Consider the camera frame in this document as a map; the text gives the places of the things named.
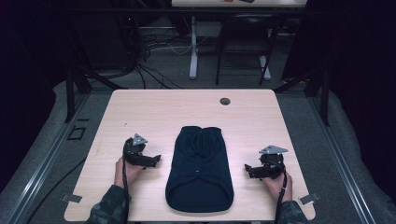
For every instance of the black chair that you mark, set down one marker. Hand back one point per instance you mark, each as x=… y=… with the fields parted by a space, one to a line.
x=246 y=28

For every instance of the aluminium floor rail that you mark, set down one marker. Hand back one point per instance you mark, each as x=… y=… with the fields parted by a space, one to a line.
x=43 y=161
x=342 y=161

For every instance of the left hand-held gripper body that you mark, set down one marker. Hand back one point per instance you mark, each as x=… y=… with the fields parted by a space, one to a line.
x=134 y=153

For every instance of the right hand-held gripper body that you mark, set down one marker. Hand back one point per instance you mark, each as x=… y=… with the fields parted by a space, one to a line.
x=273 y=165

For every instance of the black computer tower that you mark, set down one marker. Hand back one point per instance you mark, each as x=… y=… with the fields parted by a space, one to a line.
x=129 y=40

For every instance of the grey round table grommet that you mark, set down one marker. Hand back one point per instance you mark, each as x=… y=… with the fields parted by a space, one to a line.
x=224 y=101

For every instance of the person's right hand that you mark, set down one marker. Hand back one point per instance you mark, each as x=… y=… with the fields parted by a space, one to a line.
x=277 y=186

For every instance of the person's left hand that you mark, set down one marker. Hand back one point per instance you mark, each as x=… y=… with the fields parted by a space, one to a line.
x=120 y=174

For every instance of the black metal frame post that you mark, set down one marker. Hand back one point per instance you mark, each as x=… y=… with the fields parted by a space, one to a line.
x=69 y=96
x=324 y=99

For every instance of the grey metal table bracket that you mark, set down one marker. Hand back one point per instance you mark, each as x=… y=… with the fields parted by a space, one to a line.
x=71 y=198
x=309 y=198

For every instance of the dark item on white desk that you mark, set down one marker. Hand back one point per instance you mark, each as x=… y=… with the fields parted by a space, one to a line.
x=247 y=1

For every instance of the dark blue garment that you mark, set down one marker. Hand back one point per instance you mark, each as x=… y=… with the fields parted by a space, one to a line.
x=199 y=174

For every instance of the white desk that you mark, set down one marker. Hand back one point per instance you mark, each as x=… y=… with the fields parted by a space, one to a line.
x=193 y=46

